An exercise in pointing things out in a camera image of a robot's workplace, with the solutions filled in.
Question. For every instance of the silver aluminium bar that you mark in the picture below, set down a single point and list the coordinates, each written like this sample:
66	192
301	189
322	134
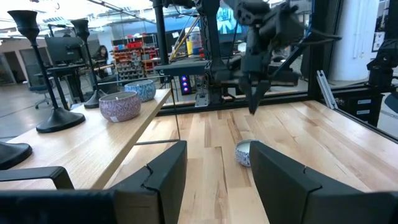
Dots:
326	90

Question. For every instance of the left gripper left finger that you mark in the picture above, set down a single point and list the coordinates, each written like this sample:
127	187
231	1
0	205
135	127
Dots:
149	199

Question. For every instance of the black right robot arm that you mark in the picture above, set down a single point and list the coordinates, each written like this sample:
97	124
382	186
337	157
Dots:
214	46

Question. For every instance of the yellow white container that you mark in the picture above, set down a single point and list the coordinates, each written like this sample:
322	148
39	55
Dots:
192	40

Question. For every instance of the black aluminium table frame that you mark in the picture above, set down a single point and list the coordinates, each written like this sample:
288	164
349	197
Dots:
323	46

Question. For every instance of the black monitor pole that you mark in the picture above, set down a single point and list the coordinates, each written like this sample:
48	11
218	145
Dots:
161	31

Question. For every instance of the black drawer unit white labels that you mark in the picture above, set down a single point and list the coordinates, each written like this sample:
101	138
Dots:
357	107

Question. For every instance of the white room column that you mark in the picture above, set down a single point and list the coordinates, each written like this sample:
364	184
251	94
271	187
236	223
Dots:
354	37

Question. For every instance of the monitor with blue screen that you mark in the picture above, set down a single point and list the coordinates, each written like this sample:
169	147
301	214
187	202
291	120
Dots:
227	20

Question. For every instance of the dark monitor on desk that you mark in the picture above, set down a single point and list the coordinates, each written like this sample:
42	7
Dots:
63	49

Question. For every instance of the wooden shelf with black legs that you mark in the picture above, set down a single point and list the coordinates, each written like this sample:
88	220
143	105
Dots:
93	146

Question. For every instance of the black device purple lights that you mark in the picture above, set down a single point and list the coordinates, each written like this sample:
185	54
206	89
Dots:
185	84

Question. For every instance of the black metal candlestick holder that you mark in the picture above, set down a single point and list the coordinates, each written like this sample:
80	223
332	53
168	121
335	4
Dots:
59	119
14	155
93	102

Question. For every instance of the office chair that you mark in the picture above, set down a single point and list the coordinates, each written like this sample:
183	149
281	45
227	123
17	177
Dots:
38	88

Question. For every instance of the silver metal bracket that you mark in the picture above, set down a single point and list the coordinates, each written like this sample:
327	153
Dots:
202	101

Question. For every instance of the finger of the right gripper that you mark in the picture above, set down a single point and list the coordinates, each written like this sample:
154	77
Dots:
250	96
261	91

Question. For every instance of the person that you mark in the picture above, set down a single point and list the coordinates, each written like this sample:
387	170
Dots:
101	54

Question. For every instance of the pink patterned ceramic bowl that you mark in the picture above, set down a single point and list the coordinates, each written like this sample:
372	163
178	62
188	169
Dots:
119	107

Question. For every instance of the red bin storage shelf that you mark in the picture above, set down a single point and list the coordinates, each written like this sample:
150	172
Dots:
133	59

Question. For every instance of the black background desk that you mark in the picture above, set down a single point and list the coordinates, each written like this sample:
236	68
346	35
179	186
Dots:
68	70

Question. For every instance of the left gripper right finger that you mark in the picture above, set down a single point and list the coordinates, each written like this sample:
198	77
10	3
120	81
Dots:
311	202

